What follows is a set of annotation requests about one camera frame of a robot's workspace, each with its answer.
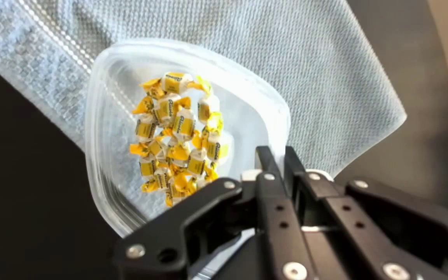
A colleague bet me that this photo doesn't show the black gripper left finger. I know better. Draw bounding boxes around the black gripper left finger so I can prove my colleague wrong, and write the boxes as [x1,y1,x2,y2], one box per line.
[110,144,311,280]

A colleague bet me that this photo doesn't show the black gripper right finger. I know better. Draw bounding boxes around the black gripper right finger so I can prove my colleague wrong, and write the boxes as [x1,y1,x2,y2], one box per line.
[283,144,448,280]

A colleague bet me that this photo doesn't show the blue towel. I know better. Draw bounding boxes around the blue towel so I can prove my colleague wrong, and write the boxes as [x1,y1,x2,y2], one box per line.
[0,0,409,180]

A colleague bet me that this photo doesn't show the clear plastic bowl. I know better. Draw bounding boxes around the clear plastic bowl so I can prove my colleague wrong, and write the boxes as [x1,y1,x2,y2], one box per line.
[82,37,292,239]

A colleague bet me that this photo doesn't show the yellow candy pile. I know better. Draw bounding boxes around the yellow candy pile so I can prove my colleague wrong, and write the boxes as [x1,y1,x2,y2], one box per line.
[127,69,231,209]

